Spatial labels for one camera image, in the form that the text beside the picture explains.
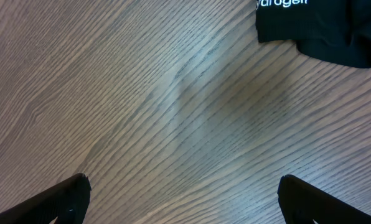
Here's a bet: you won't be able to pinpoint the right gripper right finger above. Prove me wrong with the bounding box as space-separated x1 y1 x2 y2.
277 175 371 224

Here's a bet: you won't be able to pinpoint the black t-shirt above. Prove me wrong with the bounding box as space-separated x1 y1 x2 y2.
256 0 371 68

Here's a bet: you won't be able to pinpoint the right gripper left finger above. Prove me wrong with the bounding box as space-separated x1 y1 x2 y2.
0 173 92 224

